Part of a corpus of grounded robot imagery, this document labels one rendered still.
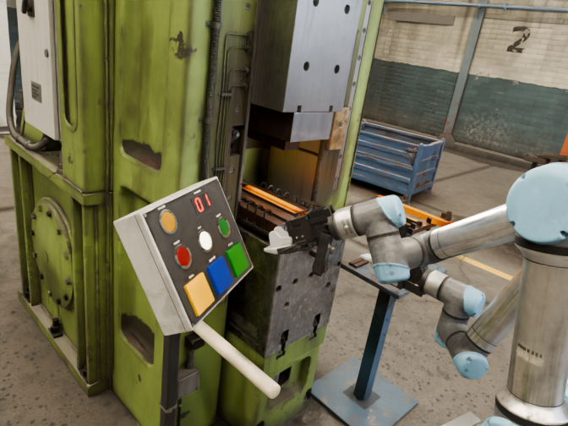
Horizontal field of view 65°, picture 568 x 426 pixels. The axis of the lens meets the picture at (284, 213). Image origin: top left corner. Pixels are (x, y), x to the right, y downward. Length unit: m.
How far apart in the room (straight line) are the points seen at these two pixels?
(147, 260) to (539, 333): 0.74
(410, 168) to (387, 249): 4.30
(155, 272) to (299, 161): 1.05
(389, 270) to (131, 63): 1.10
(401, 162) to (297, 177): 3.48
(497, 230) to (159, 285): 0.71
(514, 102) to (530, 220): 8.39
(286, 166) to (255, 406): 1.00
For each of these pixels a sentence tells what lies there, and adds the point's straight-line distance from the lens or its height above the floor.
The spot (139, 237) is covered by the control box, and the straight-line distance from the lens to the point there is 0.98.
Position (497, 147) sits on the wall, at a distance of 9.22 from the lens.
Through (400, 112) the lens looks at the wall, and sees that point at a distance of 10.03.
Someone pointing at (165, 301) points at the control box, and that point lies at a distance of 1.01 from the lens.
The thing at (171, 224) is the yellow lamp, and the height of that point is 1.16.
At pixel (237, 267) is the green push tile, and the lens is 1.19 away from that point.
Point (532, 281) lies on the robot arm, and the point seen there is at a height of 1.27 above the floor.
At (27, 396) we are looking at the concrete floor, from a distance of 2.34.
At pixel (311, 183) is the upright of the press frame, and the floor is 1.03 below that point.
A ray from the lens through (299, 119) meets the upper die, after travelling 1.44.
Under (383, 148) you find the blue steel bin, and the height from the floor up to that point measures 0.56.
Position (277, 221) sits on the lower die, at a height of 0.98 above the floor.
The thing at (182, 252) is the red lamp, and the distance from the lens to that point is 1.02.
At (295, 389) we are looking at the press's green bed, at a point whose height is 0.16.
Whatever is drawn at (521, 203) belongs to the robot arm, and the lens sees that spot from 0.77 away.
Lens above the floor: 1.57
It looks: 21 degrees down
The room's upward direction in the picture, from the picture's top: 8 degrees clockwise
